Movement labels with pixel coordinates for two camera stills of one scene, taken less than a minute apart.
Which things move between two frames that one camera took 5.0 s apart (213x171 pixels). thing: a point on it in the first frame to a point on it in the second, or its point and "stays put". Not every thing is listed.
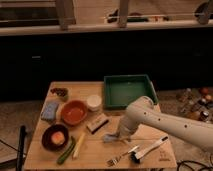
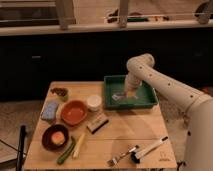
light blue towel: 109,138 to 123,96
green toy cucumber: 66,152 stays put
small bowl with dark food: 60,92 stays put
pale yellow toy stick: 76,151 stays put
